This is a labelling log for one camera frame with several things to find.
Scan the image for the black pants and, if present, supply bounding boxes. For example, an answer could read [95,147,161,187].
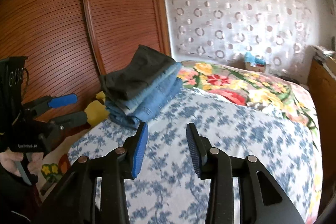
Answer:
[100,45,176,101]

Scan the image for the left hand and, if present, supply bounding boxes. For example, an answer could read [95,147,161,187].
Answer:
[0,148,44,178]

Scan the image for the blue floral bed cover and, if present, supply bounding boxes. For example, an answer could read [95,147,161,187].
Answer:
[67,87,322,224]

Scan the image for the wooden wardrobe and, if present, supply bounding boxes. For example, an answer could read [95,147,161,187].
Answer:
[1,0,170,121]

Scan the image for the blue jeans stack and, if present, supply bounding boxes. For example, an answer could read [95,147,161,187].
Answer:
[105,62,182,128]

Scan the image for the colourful floral blanket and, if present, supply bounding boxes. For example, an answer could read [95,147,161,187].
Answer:
[178,61,319,137]

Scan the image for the wooden sideboard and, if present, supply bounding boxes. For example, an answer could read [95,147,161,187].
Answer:
[307,58,336,188]

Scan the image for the box with teal cloth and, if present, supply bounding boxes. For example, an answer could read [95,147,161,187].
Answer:
[244,52,266,73]

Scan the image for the white circle-pattern curtain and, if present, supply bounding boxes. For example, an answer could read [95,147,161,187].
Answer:
[165,0,314,82]

